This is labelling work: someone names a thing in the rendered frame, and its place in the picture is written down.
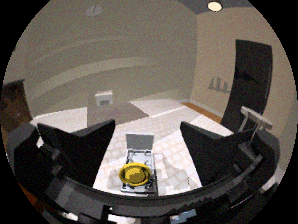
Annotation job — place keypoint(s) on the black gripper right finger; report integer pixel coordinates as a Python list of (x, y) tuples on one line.
[(210, 151)]

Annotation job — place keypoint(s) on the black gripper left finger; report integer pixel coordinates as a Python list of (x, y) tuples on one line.
[(84, 149)]

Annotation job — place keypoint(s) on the yellow plate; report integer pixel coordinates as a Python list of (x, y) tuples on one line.
[(135, 174)]

